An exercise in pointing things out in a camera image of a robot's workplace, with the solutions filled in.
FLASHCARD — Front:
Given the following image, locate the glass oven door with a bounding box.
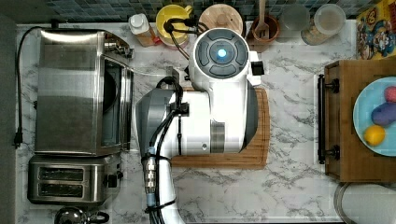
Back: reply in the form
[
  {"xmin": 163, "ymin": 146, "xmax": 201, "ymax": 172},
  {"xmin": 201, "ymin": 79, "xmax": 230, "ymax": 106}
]
[{"xmin": 120, "ymin": 68, "xmax": 134, "ymax": 150}]

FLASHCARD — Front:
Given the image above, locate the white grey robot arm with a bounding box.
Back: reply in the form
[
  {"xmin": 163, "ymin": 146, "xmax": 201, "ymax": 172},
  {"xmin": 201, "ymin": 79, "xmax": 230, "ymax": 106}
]
[{"xmin": 134, "ymin": 28, "xmax": 263, "ymax": 224}]

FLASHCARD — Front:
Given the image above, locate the stainless steel toaster oven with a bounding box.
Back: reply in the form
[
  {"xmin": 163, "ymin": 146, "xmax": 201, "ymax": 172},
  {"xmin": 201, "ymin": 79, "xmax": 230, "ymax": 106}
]
[{"xmin": 35, "ymin": 29, "xmax": 133, "ymax": 157}]

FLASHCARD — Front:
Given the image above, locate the bamboo cutting board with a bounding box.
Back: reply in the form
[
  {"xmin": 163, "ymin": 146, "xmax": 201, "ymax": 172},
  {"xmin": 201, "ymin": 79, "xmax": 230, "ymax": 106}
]
[{"xmin": 171, "ymin": 88, "xmax": 270, "ymax": 169}]

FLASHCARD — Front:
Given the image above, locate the brown wooden utensil holder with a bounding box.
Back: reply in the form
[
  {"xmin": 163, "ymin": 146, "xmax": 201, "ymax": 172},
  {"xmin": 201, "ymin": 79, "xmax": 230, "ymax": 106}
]
[{"xmin": 246, "ymin": 15, "xmax": 280, "ymax": 52}]

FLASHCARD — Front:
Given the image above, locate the white cap bottle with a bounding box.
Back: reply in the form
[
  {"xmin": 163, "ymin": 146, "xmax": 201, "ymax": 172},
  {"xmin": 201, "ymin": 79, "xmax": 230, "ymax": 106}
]
[{"xmin": 128, "ymin": 13, "xmax": 160, "ymax": 48}]

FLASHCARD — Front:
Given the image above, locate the dark canister with wooden lid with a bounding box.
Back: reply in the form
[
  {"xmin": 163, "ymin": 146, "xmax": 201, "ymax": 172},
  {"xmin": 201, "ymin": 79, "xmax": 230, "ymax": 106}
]
[{"xmin": 199, "ymin": 4, "xmax": 246, "ymax": 35}]

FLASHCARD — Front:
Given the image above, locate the yellow mug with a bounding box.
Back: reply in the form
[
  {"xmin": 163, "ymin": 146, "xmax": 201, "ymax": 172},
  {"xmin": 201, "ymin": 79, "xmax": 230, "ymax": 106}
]
[{"xmin": 156, "ymin": 5, "xmax": 192, "ymax": 49}]

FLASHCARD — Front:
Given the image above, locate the frosted grey plastic cup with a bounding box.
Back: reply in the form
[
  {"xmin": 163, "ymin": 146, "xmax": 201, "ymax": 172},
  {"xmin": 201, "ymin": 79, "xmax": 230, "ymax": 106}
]
[{"xmin": 276, "ymin": 4, "xmax": 310, "ymax": 43}]

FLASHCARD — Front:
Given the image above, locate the plastic jar with clear lid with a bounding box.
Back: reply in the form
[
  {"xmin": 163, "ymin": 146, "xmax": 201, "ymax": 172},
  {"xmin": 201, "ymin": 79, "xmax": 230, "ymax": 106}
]
[{"xmin": 301, "ymin": 4, "xmax": 346, "ymax": 46}]

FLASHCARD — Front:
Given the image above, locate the stainless steel two-slot toaster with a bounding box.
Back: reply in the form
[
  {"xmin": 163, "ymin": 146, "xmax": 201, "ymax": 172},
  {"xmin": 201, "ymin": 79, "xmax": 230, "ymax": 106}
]
[{"xmin": 27, "ymin": 153, "xmax": 123, "ymax": 206}]

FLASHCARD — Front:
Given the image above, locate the chrome kettle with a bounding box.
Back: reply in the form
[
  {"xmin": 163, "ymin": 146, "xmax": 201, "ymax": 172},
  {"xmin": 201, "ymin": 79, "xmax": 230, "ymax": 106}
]
[{"xmin": 54, "ymin": 207, "xmax": 109, "ymax": 224}]

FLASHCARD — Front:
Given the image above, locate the light blue plate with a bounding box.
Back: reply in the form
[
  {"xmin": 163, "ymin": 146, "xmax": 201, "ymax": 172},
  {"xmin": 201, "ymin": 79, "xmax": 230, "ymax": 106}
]
[{"xmin": 353, "ymin": 77, "xmax": 396, "ymax": 157}]

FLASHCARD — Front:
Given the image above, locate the yellow toy lemon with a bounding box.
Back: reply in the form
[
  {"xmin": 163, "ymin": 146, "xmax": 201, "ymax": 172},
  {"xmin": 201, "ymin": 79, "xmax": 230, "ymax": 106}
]
[{"xmin": 363, "ymin": 125, "xmax": 386, "ymax": 146}]

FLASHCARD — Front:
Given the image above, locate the purple toy eggplant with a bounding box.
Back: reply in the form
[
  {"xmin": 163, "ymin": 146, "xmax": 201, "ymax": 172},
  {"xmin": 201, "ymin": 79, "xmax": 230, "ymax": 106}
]
[{"xmin": 371, "ymin": 102, "xmax": 396, "ymax": 127}]

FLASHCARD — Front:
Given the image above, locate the red toy strawberry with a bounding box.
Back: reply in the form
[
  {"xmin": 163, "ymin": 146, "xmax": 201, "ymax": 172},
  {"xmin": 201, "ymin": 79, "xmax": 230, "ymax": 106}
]
[{"xmin": 384, "ymin": 86, "xmax": 396, "ymax": 103}]

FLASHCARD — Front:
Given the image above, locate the yellow cereal box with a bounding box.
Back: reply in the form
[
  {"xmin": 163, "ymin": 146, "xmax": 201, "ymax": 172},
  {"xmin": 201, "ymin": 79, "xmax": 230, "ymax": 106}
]
[{"xmin": 356, "ymin": 0, "xmax": 396, "ymax": 60}]

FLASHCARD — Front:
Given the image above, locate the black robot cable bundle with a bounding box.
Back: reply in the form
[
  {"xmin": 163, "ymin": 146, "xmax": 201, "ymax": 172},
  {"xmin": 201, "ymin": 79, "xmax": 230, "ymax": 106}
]
[{"xmin": 142, "ymin": 17, "xmax": 210, "ymax": 224}]

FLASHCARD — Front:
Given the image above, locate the wooden tray with black handle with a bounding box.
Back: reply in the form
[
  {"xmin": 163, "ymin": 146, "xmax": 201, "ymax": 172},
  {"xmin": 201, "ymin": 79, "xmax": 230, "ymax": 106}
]
[{"xmin": 318, "ymin": 60, "xmax": 395, "ymax": 183}]

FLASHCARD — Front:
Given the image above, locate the black oven power cord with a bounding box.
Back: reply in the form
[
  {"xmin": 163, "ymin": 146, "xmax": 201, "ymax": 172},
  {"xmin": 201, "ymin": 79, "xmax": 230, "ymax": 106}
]
[{"xmin": 12, "ymin": 25, "xmax": 45, "ymax": 149}]

